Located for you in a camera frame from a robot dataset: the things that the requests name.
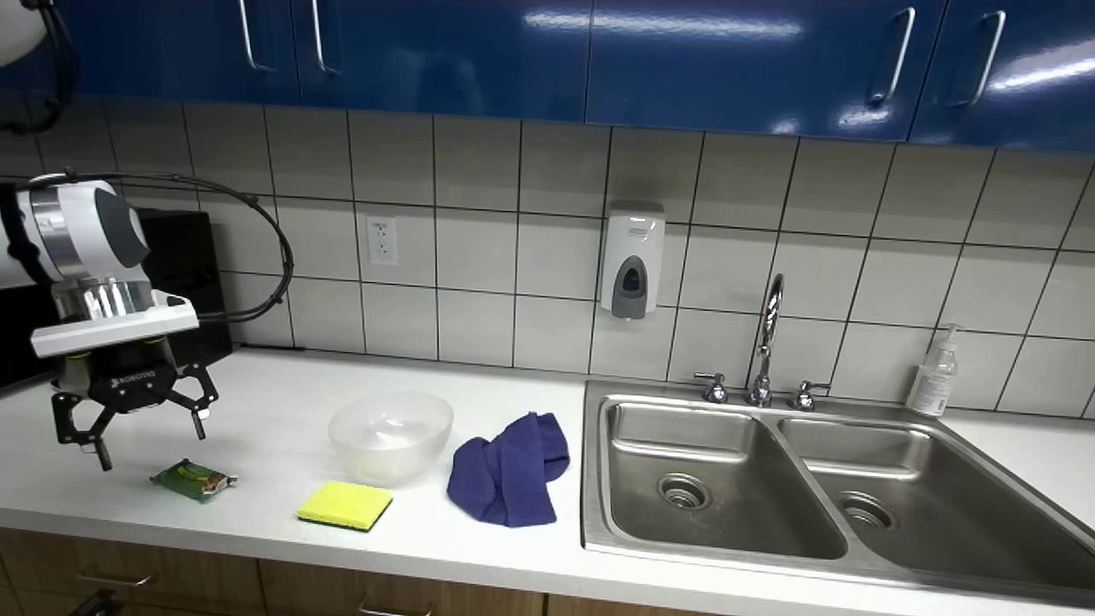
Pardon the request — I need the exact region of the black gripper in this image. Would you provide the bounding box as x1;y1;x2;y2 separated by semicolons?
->
46;338;222;477

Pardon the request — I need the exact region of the green packet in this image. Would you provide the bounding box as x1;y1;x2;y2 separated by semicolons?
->
148;454;238;507

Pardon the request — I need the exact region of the clear plastic bowl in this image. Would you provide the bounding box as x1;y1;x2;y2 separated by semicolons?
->
326;388;459;491

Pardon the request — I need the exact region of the black microwave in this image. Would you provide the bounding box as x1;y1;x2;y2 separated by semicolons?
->
0;282;64;398

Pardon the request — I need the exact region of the black coffee maker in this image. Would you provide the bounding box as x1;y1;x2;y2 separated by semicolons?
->
132;205;238;378

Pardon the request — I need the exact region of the wooden drawer front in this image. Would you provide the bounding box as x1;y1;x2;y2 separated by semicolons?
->
255;557;552;616
541;591;716;616
0;526;265;616

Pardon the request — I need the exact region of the yellow sponge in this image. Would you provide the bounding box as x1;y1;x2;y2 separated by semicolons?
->
295;477;395;536

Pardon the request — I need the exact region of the blue cabinet door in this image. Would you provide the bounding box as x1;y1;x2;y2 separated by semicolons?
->
906;0;1095;159
585;0;952;146
54;0;287;114
278;0;600;127

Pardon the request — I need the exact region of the blue cloth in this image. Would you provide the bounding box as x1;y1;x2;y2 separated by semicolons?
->
443;409;575;530

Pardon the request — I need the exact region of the stainless steel double sink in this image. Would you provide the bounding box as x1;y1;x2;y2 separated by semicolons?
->
577;378;1095;610

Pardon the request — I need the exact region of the chrome faucet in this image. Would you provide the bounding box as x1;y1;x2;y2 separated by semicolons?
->
741;270;789;411

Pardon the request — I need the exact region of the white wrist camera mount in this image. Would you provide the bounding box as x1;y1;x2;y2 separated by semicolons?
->
27;287;205;363

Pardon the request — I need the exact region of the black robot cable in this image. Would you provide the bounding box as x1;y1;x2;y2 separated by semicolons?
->
105;169;297;325

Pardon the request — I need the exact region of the silver cabinet handle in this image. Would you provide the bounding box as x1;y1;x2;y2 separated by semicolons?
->
231;0;278;79
305;0;334;79
962;6;1013;114
865;4;921;114

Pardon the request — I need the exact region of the white wall soap dispenser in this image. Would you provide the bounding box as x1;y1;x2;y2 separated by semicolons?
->
595;203;672;325

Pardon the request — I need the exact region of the chrome faucet handle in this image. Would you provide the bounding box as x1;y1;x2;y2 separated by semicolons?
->
695;369;735;409
786;378;836;413

